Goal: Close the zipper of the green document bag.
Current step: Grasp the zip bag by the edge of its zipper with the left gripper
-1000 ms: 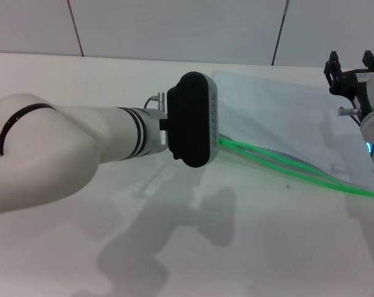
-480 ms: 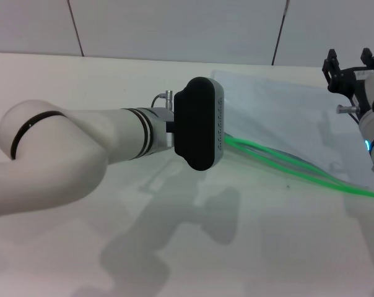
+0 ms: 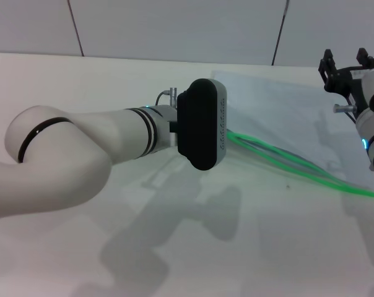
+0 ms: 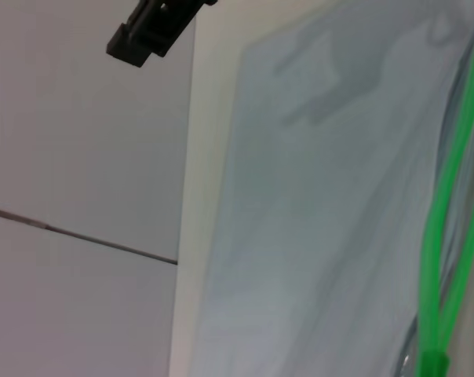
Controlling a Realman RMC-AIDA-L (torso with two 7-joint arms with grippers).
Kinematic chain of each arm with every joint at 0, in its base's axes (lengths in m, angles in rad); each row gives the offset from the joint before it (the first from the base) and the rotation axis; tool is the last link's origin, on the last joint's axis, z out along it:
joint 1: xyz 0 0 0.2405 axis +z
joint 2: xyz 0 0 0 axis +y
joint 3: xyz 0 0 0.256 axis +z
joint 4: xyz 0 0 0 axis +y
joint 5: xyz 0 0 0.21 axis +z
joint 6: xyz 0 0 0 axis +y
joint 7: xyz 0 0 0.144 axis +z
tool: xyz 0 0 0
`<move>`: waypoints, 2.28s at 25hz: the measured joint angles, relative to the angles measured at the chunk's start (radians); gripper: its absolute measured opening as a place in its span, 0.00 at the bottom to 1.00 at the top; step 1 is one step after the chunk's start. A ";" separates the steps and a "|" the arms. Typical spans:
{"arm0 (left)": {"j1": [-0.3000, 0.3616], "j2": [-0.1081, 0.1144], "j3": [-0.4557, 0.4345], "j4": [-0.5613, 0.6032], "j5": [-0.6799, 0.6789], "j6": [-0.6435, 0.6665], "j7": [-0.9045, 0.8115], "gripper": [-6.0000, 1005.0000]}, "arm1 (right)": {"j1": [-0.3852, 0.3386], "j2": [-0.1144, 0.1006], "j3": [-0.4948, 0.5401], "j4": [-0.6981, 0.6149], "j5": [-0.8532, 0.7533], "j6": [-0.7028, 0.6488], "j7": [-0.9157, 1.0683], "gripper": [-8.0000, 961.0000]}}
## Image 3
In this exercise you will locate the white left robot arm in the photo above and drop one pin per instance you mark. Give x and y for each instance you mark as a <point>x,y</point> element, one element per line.
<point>81,154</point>

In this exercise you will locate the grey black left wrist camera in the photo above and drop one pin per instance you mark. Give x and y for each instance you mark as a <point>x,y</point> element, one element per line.
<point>202,123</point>

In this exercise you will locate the clear document bag green zip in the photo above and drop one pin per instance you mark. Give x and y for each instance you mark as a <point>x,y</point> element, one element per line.
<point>298,123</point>

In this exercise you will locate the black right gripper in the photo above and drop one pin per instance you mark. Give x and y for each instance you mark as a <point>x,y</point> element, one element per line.
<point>345,82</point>

